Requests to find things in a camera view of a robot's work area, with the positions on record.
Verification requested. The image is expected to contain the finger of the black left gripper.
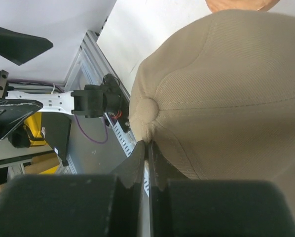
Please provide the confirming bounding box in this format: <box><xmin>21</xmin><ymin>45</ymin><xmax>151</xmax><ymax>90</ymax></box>
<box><xmin>0</xmin><ymin>27</ymin><xmax>53</xmax><ymax>66</ymax></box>
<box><xmin>0</xmin><ymin>100</ymin><xmax>43</xmax><ymax>141</ymax></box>

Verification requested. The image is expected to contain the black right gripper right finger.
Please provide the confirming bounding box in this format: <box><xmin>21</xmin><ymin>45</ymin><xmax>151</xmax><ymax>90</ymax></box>
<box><xmin>147</xmin><ymin>141</ymin><xmax>187</xmax><ymax>237</ymax></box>

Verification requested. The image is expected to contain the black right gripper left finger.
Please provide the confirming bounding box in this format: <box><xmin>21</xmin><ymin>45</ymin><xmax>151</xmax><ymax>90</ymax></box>
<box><xmin>109</xmin><ymin>141</ymin><xmax>146</xmax><ymax>237</ymax></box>

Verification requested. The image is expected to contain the khaki sport baseball cap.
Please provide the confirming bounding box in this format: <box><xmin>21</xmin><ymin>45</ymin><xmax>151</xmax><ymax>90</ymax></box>
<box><xmin>128</xmin><ymin>9</ymin><xmax>295</xmax><ymax>188</ymax></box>

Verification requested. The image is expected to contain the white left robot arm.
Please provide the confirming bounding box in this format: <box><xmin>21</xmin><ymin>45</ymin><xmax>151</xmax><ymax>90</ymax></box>
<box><xmin>0</xmin><ymin>27</ymin><xmax>126</xmax><ymax>141</ymax></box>

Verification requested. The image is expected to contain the wooden hat stand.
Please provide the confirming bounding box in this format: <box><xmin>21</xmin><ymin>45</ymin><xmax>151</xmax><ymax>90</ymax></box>
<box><xmin>205</xmin><ymin>0</ymin><xmax>279</xmax><ymax>13</ymax></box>

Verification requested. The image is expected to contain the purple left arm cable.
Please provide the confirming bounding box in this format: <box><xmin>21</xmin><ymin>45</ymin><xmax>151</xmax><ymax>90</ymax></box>
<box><xmin>6</xmin><ymin>79</ymin><xmax>109</xmax><ymax>144</ymax></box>

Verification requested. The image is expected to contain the aluminium mounting rail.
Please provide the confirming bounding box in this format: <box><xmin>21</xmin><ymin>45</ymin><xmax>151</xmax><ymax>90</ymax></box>
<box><xmin>63</xmin><ymin>29</ymin><xmax>138</xmax><ymax>158</ymax></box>

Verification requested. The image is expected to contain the white slotted cable duct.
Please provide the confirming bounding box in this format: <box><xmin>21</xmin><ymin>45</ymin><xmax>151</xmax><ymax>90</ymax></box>
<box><xmin>66</xmin><ymin>59</ymin><xmax>148</xmax><ymax>198</ymax></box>

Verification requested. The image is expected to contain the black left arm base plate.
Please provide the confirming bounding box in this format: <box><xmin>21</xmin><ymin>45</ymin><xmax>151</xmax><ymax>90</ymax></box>
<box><xmin>105</xmin><ymin>95</ymin><xmax>130</xmax><ymax>133</ymax></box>

